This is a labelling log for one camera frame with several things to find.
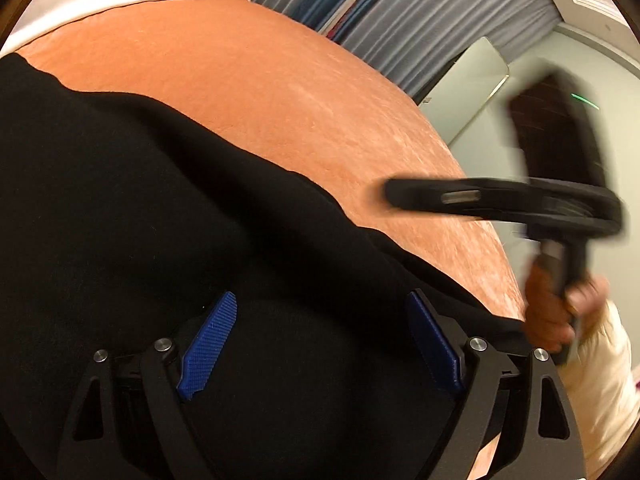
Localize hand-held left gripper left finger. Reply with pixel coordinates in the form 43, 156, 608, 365
56, 291, 238, 480

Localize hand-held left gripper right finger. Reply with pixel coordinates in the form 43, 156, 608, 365
405, 290, 588, 480

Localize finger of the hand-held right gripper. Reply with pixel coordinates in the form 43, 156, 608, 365
384, 176, 531, 224

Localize black pants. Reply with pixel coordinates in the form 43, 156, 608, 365
0, 52, 532, 480

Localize person's right forearm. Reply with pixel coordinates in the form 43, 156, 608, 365
559, 299, 640, 479

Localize person's right hand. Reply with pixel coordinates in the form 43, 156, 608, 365
521, 262, 612, 357

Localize standing mirror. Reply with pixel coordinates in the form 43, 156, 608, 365
419, 36, 512, 147

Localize orange plush blanket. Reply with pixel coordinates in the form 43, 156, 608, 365
12, 0, 533, 480

